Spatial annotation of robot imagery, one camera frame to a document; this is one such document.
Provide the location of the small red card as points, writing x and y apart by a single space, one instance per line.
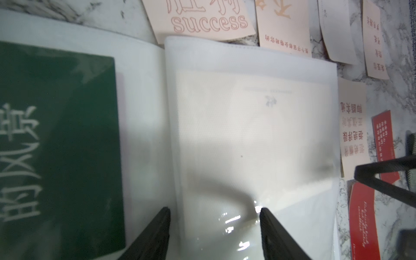
382 126

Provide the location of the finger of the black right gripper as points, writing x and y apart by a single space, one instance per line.
365 174

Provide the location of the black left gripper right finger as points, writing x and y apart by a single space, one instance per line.
277 243

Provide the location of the large red card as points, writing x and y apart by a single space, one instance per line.
362 224

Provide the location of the pink card four text rows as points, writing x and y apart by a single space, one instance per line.
353 128

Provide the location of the white photo album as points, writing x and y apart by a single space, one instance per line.
100 131

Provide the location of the pink card red characters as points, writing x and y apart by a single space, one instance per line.
372 38

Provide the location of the pink card gold character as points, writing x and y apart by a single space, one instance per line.
283 25

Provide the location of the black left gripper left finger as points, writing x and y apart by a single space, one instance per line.
153 242

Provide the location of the blank white postcard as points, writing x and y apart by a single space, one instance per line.
336 30

